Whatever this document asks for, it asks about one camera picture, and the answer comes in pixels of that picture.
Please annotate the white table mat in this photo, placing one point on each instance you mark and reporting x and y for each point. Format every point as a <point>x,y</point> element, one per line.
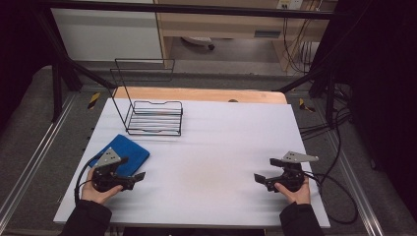
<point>213,147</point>

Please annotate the aluminium rail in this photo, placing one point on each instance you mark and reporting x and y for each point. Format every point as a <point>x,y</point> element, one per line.
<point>357,190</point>
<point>32,164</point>

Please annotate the office chair base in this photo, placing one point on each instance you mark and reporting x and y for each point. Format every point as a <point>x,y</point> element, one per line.
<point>200,41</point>

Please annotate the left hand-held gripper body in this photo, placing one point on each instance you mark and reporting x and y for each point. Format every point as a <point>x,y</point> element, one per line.
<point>104,178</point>

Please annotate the light wooden desk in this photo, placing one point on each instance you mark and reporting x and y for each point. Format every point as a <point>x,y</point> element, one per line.
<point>226,26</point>

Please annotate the black metal frame bar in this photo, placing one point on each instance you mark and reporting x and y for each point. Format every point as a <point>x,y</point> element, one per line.
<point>196,10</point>

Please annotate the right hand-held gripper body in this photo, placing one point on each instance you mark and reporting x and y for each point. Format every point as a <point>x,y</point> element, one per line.
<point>291,177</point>

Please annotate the black metal frame stand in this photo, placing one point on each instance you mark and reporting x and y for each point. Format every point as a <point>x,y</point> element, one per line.
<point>57,88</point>
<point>329,95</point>

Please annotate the white power strip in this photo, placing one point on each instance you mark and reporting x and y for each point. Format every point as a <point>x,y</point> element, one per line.
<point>290,4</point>

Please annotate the person's left hand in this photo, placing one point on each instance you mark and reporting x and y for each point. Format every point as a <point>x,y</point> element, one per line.
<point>93,196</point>

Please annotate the black curtain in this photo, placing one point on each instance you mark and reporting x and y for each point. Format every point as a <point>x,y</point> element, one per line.
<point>16,49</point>
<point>383,82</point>

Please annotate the blue towel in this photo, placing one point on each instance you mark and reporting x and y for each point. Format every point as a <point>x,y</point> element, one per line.
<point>132,154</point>

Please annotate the person's right hand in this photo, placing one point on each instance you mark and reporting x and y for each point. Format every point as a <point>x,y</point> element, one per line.
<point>300,196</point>

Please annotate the yellow black tape strip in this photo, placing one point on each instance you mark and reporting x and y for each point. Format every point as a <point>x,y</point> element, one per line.
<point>93,100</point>
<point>305,105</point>

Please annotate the white cabinet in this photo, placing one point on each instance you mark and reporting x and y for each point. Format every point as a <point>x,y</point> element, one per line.
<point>108,32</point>

